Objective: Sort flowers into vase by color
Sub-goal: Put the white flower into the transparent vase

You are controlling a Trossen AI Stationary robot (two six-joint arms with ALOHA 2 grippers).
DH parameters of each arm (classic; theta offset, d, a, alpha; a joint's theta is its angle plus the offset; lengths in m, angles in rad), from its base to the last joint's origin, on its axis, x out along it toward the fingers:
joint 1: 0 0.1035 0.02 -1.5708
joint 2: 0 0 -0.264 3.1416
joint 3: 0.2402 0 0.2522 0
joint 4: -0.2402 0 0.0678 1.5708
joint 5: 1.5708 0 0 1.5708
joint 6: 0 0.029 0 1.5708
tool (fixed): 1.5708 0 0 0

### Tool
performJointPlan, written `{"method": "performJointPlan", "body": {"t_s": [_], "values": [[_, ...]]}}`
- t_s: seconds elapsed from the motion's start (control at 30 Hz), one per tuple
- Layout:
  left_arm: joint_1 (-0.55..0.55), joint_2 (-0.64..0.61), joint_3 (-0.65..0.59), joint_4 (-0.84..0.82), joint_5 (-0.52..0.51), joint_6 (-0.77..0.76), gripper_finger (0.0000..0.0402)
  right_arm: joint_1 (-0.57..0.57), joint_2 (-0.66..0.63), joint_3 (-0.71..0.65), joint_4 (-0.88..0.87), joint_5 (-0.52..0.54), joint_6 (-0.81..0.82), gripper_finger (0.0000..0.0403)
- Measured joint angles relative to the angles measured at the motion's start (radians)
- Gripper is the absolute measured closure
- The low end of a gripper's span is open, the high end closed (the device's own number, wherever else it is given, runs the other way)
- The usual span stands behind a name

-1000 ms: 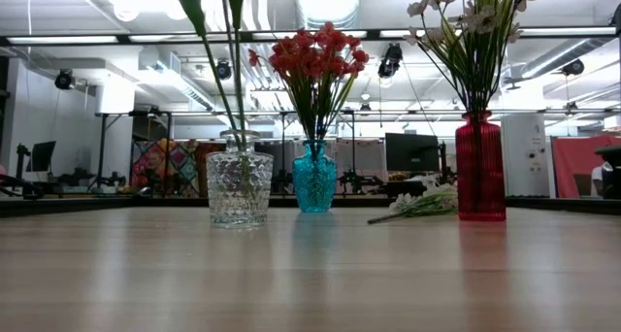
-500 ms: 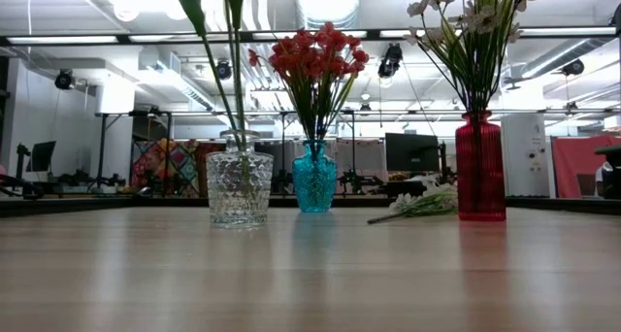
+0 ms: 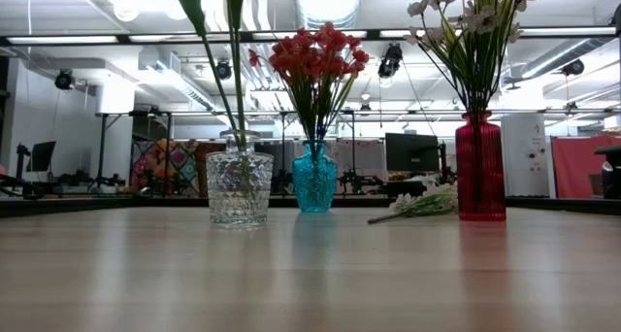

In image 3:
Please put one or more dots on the colourful patterned quilt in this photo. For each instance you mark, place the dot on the colourful patterned quilt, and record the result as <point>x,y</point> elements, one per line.
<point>179,162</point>

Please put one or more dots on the black computer monitor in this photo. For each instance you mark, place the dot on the black computer monitor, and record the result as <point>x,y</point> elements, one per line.
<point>411,152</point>

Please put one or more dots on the black office chair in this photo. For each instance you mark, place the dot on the black office chair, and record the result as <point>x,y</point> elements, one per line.
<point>612,174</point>

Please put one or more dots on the blue glass vase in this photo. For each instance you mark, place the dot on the blue glass vase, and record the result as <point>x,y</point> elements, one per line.
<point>314,179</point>

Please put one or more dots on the white rectangular ceiling duct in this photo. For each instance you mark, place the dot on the white rectangular ceiling duct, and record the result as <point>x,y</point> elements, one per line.
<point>165,62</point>

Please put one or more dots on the red ribbed glass vase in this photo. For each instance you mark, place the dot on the red ribbed glass vase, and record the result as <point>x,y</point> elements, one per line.
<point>480,167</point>

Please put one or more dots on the small black monitor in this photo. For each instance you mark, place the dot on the small black monitor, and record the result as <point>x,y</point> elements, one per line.
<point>41,156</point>

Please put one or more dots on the red partition panel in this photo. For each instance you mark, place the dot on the red partition panel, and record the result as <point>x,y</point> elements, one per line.
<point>577,169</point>

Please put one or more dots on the wide silver ventilation duct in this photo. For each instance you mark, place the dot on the wide silver ventilation duct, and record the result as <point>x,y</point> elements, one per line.
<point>330,4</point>

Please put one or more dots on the black aluminium table frame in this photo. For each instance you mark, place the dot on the black aluminium table frame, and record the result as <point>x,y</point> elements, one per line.
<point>73,206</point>

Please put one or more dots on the clear cut-glass vase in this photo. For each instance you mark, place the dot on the clear cut-glass vase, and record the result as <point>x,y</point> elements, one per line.
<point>239,186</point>

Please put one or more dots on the black overhead crossbar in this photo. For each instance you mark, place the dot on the black overhead crossbar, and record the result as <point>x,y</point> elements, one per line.
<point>123,39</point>

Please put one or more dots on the slim silver ventilation duct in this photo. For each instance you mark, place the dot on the slim silver ventilation duct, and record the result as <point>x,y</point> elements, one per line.
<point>558,57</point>

